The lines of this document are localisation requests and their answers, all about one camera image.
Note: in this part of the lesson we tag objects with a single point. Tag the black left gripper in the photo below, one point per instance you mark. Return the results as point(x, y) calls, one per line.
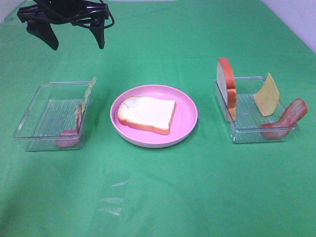
point(77, 12)

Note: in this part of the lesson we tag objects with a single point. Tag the green lettuce leaf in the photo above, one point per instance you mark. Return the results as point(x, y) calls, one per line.
point(86, 96)

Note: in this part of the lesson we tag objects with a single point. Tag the pink bacon strip tray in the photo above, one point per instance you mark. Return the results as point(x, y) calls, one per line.
point(71, 135)

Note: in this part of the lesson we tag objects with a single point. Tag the white bread slice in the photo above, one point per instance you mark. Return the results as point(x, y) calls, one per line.
point(147, 113)

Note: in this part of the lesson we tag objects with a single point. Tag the red bacon strip tray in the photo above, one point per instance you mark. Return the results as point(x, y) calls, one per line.
point(293, 113)

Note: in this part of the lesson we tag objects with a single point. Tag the clear left plastic tray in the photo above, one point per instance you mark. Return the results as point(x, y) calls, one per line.
point(51, 111)

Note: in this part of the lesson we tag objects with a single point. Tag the clear plastic tray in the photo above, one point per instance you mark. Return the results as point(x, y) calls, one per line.
point(247, 126)
point(51, 111)

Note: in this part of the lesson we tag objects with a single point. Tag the pink round plate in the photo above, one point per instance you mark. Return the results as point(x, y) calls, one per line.
point(184, 119)

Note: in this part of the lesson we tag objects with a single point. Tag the clear tape patch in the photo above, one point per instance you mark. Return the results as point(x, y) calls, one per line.
point(112, 194)

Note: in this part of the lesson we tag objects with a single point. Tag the upright toast bread slice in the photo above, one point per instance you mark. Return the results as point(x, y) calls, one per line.
point(227, 85)

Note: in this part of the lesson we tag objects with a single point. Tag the clear right plastic tray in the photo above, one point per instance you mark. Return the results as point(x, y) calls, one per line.
point(247, 126)

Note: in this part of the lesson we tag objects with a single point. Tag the yellow cheese slice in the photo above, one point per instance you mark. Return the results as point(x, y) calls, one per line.
point(267, 97)

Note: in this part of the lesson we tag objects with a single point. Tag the green tablecloth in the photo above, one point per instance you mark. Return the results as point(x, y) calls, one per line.
point(205, 186)

